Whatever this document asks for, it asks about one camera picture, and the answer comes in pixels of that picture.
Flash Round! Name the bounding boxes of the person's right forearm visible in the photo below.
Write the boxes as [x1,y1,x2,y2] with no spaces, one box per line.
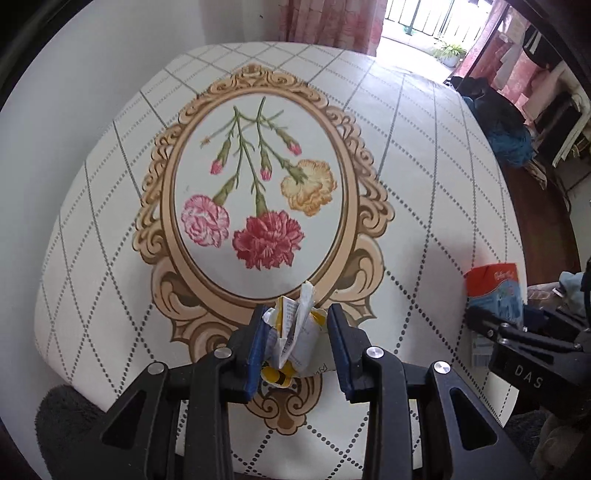
[539,410,591,468]

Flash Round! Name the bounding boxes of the blue white milk carton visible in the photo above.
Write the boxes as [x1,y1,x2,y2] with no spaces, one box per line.
[464,261,527,370]

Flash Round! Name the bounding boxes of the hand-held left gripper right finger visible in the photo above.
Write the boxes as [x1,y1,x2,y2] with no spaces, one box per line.
[326,302,539,480]

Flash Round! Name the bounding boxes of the black clothes rack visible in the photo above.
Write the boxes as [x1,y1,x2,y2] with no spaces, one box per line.
[534,90,591,188]

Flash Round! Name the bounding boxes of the person's dark fleece pants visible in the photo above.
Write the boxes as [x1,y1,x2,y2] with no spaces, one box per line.
[34,383,122,480]

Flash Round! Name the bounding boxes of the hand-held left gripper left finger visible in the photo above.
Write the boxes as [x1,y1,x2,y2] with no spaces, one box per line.
[69,304,273,480]

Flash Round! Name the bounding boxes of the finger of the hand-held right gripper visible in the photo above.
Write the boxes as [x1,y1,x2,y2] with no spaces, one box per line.
[523,307,588,343]
[464,306,574,354]

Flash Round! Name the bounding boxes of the yellow white wrapper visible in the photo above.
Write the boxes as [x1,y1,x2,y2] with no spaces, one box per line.
[261,281,331,389]

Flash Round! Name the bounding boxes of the checked floral tablecloth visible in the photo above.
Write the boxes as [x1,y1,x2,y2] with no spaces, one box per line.
[34,41,530,474]

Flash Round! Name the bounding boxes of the pile of dark blue clothes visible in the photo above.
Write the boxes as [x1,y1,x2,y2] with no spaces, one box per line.
[450,76,533,168]

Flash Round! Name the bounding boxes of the balcony railing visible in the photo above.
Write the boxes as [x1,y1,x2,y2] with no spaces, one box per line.
[382,0,468,38]

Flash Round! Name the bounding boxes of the light blue blanket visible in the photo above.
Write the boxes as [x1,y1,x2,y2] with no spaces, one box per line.
[558,271,588,315]

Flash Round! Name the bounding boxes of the potted green plant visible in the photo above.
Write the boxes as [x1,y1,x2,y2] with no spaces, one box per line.
[431,39,468,68]

